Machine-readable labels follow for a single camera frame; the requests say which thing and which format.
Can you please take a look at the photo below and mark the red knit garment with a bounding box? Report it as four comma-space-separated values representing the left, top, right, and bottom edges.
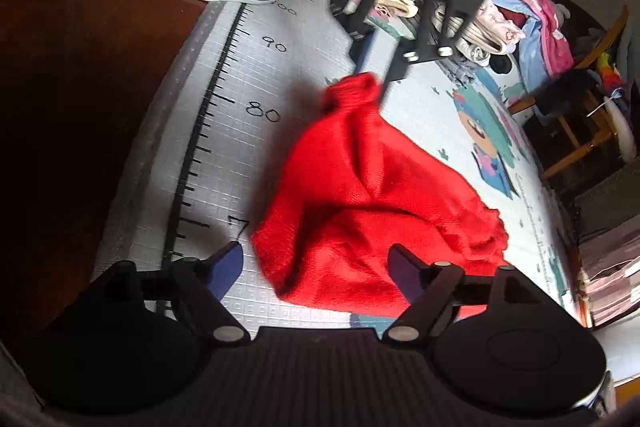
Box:
252, 74, 508, 317

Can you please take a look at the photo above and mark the pile of unfolded clothes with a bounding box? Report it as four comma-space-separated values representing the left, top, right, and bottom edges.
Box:
311, 0, 526, 68

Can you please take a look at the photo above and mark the pink and blue blanket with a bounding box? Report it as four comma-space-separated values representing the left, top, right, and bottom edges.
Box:
475, 0, 574, 104

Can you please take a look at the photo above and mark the cartoon print play mat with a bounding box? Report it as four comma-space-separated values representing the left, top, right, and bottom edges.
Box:
92, 0, 586, 338

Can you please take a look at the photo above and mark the wooden chair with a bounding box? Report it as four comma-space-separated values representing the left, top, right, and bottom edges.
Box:
509, 8, 638, 180

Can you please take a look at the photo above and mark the colourful toy on chair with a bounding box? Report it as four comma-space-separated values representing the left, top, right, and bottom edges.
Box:
596, 52, 624, 98

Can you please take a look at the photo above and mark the striped curtain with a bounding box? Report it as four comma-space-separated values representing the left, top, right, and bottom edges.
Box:
575, 161, 640, 329

